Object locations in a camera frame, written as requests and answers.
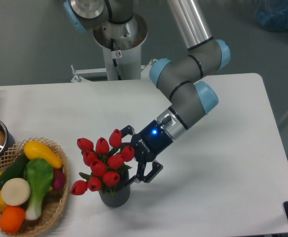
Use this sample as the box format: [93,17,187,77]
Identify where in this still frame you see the red tulip bouquet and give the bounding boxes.
[71,129,135,196]

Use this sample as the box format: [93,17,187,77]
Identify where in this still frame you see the green cucumber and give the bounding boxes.
[0,153,30,189]

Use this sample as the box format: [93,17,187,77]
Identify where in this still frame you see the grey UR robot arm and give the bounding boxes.
[64,0,230,183]

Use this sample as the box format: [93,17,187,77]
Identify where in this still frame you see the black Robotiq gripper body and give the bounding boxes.
[130,120,173,163]

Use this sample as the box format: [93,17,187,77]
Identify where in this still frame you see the blue plastic bag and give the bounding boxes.
[255,0,288,32]

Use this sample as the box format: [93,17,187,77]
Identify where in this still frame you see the white round radish slice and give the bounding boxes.
[1,178,31,206]

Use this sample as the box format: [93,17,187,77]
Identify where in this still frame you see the orange fruit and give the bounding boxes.
[0,206,25,234]

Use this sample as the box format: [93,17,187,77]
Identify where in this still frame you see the green bok choy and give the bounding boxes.
[23,158,53,221]

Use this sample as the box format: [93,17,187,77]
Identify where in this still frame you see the dark grey ribbed vase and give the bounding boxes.
[99,170,130,208]

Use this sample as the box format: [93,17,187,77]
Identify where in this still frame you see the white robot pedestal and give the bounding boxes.
[93,13,148,80]

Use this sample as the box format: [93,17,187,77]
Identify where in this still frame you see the purple red onion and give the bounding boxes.
[51,169,66,190]

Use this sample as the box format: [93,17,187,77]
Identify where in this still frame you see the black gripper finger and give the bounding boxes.
[121,125,136,145]
[126,160,164,186]

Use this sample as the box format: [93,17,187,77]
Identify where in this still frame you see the woven wicker basket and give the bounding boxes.
[0,138,69,237]

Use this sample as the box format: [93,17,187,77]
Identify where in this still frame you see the yellow squash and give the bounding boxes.
[24,141,63,169]

